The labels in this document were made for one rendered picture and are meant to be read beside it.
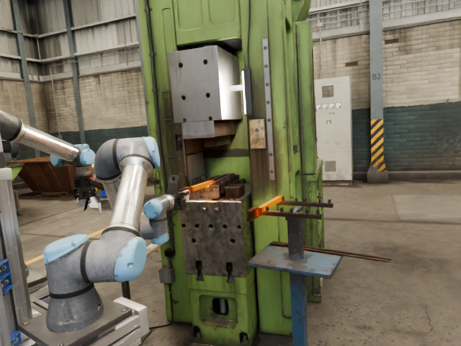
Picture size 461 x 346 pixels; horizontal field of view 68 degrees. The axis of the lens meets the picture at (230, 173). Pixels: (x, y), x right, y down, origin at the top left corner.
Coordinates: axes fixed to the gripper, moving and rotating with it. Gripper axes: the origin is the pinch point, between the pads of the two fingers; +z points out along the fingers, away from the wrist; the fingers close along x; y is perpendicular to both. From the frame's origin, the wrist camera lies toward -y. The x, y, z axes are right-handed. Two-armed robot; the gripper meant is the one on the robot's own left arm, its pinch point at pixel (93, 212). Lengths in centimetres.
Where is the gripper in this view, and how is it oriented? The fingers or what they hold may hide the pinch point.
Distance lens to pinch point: 193.0
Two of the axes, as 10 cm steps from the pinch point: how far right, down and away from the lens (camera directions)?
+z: 0.7, 9.9, 1.4
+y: -6.0, 1.5, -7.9
